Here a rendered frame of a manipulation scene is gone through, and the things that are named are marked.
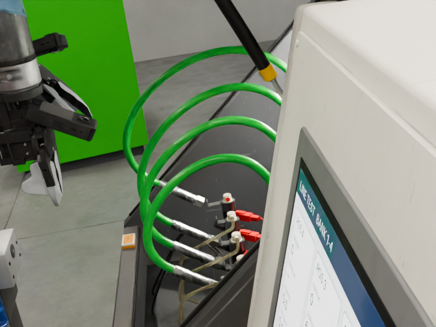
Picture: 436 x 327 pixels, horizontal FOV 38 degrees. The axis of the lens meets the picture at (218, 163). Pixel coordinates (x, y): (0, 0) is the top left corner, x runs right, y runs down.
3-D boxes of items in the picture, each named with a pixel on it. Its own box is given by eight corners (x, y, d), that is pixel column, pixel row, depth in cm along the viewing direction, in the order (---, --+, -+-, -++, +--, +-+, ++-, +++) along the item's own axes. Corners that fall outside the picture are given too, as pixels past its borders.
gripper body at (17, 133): (12, 153, 109) (-7, 86, 105) (61, 146, 109) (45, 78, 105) (1, 170, 102) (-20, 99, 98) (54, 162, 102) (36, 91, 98)
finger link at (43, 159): (48, 180, 108) (36, 132, 104) (58, 178, 108) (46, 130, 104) (43, 191, 103) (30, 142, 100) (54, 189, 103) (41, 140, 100)
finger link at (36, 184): (30, 209, 109) (17, 159, 106) (64, 204, 109) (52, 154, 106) (26, 217, 106) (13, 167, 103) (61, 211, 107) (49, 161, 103)
